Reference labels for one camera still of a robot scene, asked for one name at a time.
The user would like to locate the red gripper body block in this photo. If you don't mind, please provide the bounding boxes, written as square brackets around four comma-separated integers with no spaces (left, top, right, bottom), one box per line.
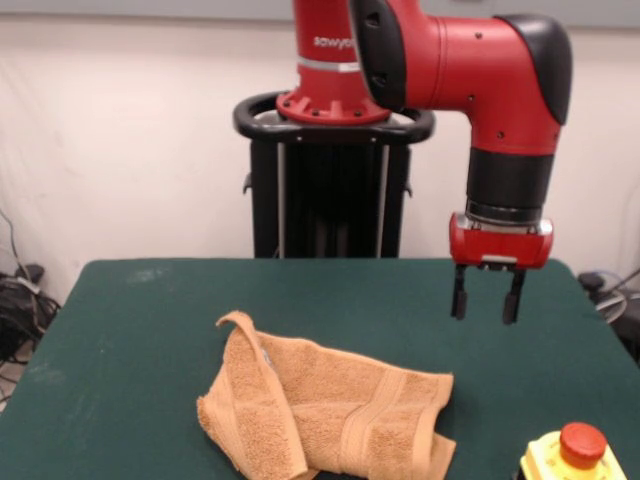
[448,212,555,272]

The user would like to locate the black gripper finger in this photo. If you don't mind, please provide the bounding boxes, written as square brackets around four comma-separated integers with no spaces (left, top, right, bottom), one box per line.
[501,269,527,326]
[450,263,471,320]

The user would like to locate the black power adapter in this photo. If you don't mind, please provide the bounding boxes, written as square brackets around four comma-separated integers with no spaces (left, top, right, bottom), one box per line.
[13,263,46,282]
[577,271,607,292]

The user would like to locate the yellow emergency stop button box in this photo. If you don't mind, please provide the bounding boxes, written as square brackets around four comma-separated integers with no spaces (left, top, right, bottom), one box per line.
[518,421,627,480]

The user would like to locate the tan terry towel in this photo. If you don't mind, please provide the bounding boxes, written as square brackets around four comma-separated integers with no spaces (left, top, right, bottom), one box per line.
[196,310,457,480]

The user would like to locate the dark green table cloth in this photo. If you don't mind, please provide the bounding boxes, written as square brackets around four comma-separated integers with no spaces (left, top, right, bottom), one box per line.
[0,257,640,480]

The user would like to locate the tangled black floor cables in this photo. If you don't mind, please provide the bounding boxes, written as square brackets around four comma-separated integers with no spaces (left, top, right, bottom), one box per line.
[0,209,64,401]
[594,267,640,366]

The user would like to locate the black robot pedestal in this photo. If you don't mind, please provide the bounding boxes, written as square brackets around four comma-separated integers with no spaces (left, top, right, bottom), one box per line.
[232,91,436,260]

